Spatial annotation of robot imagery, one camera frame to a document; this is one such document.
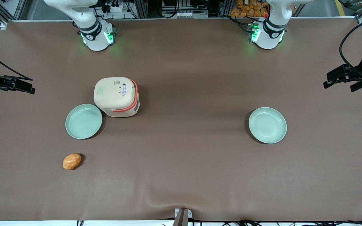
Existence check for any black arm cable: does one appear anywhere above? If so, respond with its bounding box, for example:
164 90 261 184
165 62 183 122
0 46 33 81
339 17 362 79

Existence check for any brown table cloth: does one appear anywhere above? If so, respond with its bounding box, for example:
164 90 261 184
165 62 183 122
0 17 362 222

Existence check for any beige rice cooker orange trim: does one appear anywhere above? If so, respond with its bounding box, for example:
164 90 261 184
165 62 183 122
93 77 140 118

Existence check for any metal table edge bracket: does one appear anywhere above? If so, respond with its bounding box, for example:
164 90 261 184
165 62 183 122
172 208 193 226

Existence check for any white power strip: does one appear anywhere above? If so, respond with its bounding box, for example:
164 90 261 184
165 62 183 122
104 0 133 13

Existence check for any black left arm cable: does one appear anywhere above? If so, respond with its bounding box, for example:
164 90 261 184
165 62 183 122
339 17 362 79

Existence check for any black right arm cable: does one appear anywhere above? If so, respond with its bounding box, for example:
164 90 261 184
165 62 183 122
0 46 33 81

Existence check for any white terminal block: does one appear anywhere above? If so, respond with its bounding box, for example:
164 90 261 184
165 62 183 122
175 11 208 19

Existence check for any orange items pile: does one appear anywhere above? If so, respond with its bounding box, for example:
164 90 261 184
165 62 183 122
230 0 269 18

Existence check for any orange bread roll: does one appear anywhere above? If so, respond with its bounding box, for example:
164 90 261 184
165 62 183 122
63 153 82 170

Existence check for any pale green round plate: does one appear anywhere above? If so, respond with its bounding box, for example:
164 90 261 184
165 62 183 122
65 104 103 140
248 107 287 144

